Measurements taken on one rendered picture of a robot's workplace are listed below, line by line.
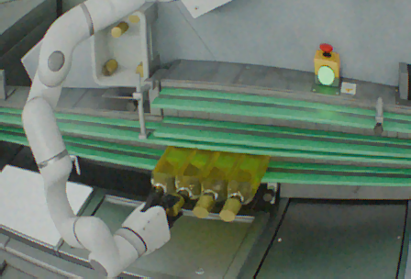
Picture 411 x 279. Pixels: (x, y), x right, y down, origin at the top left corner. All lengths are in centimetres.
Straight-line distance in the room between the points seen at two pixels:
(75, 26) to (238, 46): 60
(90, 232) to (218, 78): 60
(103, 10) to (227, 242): 64
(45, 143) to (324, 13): 79
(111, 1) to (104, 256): 51
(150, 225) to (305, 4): 67
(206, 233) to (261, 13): 55
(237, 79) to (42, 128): 60
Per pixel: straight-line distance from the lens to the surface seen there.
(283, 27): 157
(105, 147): 172
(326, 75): 149
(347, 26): 153
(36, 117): 114
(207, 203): 138
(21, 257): 153
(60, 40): 113
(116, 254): 121
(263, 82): 154
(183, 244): 148
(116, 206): 164
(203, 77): 157
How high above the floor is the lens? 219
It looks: 55 degrees down
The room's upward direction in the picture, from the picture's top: 148 degrees counter-clockwise
